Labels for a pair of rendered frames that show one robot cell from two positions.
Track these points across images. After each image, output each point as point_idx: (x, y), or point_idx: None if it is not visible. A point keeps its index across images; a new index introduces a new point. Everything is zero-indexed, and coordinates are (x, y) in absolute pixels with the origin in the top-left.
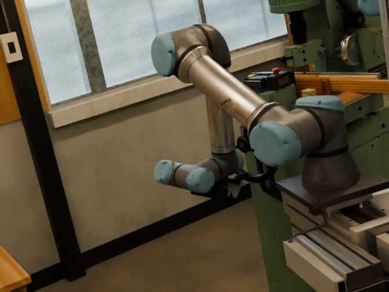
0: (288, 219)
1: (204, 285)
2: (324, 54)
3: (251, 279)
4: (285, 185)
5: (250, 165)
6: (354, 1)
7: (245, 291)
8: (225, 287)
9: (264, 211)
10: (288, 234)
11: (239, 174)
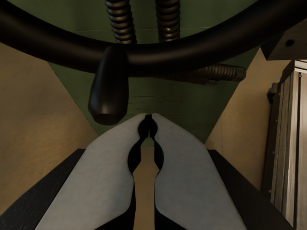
0: (135, 83)
1: (12, 148)
2: None
3: (55, 119)
4: None
5: (21, 0)
6: None
7: (61, 136)
8: (37, 141)
9: (84, 81)
10: (133, 98)
11: (74, 59)
